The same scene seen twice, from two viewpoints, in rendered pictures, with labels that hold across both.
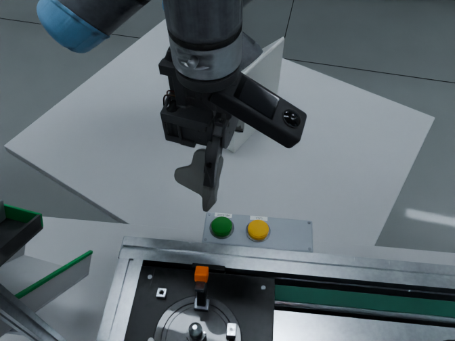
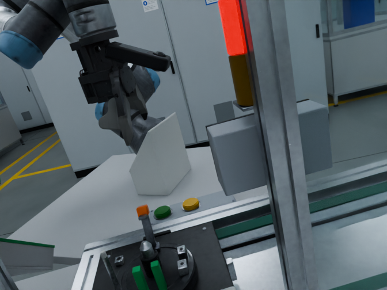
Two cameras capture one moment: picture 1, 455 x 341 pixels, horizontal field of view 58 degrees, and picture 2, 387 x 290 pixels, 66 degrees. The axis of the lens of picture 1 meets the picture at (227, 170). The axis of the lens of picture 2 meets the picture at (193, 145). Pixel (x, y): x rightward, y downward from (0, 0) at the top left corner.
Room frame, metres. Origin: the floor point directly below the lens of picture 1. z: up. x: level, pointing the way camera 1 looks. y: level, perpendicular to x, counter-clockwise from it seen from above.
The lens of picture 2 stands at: (-0.24, -0.01, 1.34)
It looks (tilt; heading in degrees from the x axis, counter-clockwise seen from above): 20 degrees down; 352
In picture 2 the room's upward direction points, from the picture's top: 14 degrees counter-clockwise
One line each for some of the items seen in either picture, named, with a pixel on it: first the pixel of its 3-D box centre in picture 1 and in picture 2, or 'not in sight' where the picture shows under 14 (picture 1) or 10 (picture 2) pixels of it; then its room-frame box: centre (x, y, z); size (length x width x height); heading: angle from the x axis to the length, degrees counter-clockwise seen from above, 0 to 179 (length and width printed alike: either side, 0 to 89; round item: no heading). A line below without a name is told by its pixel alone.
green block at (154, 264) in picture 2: not in sight; (159, 276); (0.13, 0.04, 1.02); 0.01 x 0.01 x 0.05; 84
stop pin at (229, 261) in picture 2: not in sight; (231, 269); (0.16, -0.08, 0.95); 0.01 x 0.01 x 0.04; 84
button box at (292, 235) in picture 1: (256, 238); (194, 216); (0.38, -0.06, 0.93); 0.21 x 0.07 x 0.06; 84
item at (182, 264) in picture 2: not in sight; (183, 267); (0.15, 0.00, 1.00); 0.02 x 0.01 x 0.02; 174
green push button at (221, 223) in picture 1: (221, 227); (163, 213); (0.39, 0.01, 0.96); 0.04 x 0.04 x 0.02
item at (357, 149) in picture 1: (225, 134); (160, 191); (0.73, 0.01, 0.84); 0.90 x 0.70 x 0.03; 57
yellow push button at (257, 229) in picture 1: (258, 231); (191, 205); (0.38, -0.06, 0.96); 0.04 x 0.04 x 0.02
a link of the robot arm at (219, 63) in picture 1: (205, 47); (93, 22); (0.36, 0.02, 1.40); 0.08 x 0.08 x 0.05
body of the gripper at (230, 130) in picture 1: (204, 99); (105, 68); (0.37, 0.03, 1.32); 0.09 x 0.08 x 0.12; 72
